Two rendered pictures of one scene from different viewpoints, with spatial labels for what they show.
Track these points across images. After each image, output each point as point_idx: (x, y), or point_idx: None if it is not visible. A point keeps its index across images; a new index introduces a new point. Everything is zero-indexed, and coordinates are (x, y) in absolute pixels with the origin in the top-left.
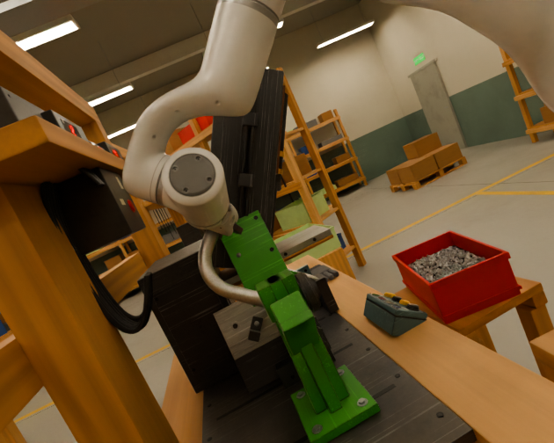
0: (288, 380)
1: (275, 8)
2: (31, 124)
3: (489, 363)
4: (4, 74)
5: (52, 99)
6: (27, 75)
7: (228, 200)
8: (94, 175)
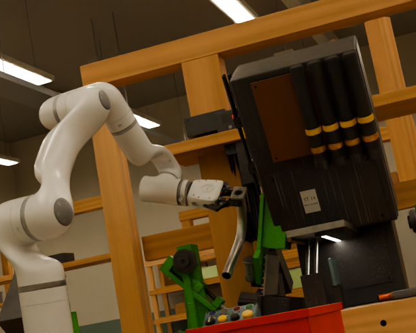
0: None
1: (111, 131)
2: None
3: None
4: (296, 36)
5: (365, 16)
6: (307, 30)
7: (169, 197)
8: (230, 148)
